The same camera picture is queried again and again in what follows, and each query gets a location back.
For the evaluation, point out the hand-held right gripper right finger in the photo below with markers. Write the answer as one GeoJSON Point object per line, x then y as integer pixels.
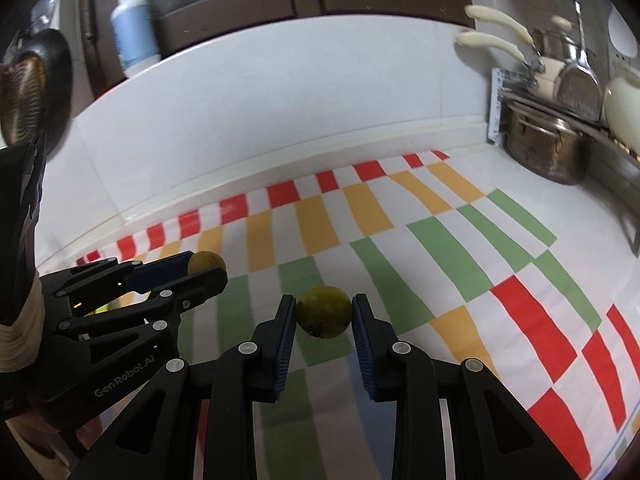
{"type": "Point", "coordinates": [362, 347]}

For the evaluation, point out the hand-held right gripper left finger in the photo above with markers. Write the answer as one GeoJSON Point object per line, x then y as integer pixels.
{"type": "Point", "coordinates": [285, 342]}

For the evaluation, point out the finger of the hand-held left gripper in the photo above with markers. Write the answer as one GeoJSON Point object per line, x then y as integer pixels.
{"type": "Point", "coordinates": [200, 285]}
{"type": "Point", "coordinates": [160, 272]}

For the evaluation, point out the yellow-brown round fruit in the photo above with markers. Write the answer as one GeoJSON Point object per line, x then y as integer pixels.
{"type": "Point", "coordinates": [207, 260]}

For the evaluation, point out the green round fruit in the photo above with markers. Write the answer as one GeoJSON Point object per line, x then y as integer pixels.
{"type": "Point", "coordinates": [324, 310]}

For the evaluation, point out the colourful checked tablecloth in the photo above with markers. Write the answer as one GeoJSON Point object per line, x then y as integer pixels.
{"type": "Point", "coordinates": [400, 260]}

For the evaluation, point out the golden mesh strainer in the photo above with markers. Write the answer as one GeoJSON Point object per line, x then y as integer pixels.
{"type": "Point", "coordinates": [20, 100]}

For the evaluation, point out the black hanging pan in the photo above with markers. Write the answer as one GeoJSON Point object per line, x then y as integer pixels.
{"type": "Point", "coordinates": [57, 70]}

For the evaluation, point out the blue and white bottle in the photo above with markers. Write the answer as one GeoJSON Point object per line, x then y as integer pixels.
{"type": "Point", "coordinates": [134, 35]}

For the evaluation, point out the stainless steel pot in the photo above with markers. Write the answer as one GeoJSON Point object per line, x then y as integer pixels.
{"type": "Point", "coordinates": [547, 150]}

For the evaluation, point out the metal dish rack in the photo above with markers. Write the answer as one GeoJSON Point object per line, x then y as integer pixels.
{"type": "Point", "coordinates": [497, 105]}

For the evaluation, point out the cream saucepan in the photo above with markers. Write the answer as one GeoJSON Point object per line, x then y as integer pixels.
{"type": "Point", "coordinates": [545, 77]}

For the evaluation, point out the metal spatula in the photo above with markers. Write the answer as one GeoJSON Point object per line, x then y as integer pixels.
{"type": "Point", "coordinates": [577, 87]}

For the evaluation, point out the white round pot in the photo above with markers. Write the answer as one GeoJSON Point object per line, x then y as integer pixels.
{"type": "Point", "coordinates": [622, 110]}

